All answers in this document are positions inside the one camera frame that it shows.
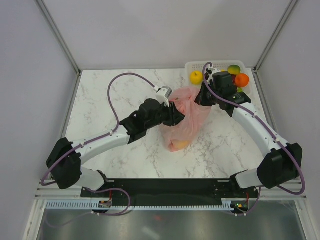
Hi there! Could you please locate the white cable duct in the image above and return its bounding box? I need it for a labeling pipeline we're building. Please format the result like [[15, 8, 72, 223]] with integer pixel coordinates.
[[45, 200, 234, 211]]

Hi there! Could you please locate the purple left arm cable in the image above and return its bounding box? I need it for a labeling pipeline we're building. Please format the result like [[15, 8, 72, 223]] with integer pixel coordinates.
[[40, 71, 161, 187]]

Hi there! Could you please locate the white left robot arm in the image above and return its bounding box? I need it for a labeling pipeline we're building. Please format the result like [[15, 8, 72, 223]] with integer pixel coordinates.
[[46, 98, 185, 197]]

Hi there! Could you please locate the red fake apple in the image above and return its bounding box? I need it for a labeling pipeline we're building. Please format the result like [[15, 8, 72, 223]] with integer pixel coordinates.
[[231, 74, 236, 85]]

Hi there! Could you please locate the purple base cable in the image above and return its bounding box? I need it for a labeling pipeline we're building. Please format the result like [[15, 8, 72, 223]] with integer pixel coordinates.
[[44, 187, 133, 229], [231, 186, 262, 218]]

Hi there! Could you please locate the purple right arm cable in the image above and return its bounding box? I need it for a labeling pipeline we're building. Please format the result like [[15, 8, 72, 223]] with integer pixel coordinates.
[[202, 62, 307, 195]]

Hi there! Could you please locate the pink plastic bag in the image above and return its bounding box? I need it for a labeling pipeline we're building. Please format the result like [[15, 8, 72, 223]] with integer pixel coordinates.
[[159, 86, 211, 152]]

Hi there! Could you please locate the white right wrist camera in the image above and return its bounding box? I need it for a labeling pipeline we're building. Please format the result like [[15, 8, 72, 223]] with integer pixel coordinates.
[[204, 68, 221, 82]]

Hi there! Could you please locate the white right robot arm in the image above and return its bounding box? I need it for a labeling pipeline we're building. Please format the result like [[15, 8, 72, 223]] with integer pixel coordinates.
[[195, 68, 303, 197]]

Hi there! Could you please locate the white plastic basket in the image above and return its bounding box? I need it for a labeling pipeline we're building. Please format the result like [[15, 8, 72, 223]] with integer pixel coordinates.
[[185, 60, 253, 98]]

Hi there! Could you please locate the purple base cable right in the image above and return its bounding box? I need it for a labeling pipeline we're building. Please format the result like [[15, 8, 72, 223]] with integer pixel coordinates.
[[231, 186, 262, 218]]

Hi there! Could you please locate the right aluminium frame post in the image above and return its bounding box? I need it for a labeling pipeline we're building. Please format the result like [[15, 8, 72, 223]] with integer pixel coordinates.
[[253, 0, 300, 73]]

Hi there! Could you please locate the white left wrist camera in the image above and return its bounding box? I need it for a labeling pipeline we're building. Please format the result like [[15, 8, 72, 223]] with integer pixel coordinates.
[[154, 86, 173, 107]]

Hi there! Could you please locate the left aluminium frame post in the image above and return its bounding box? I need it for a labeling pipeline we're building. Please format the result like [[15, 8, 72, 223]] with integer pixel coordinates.
[[34, 0, 82, 76]]

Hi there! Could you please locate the yellow fake apple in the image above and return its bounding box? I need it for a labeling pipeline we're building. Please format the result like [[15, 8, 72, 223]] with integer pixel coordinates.
[[189, 71, 203, 86]]

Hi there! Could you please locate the orange fake orange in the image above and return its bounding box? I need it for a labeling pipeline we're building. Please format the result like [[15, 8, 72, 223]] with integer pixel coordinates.
[[234, 73, 250, 88]]

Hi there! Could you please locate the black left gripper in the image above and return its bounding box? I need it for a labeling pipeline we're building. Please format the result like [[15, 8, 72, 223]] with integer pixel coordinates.
[[146, 100, 186, 130]]

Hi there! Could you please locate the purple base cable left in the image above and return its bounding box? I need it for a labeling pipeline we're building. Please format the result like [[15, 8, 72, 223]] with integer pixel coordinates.
[[44, 187, 133, 229]]

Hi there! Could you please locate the aluminium frame post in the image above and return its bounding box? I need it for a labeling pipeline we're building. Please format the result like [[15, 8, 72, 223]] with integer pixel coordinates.
[[34, 0, 82, 76], [253, 0, 300, 73]]

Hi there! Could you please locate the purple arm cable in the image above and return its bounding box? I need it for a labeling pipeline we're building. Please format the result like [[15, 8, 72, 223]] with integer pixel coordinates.
[[40, 71, 161, 187], [202, 62, 307, 195]]

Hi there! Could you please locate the yellow fake fruit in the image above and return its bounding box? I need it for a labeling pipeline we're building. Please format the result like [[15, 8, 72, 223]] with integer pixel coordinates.
[[172, 140, 190, 151]]

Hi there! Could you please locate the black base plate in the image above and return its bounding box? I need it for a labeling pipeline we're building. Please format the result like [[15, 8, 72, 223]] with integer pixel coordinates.
[[80, 178, 258, 206]]

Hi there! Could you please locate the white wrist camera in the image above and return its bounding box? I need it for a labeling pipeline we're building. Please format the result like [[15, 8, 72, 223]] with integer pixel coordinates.
[[154, 86, 173, 107], [204, 68, 221, 82]]

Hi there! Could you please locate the yellow green fake mango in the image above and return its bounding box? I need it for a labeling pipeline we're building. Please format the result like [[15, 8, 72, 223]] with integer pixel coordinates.
[[227, 64, 241, 76]]

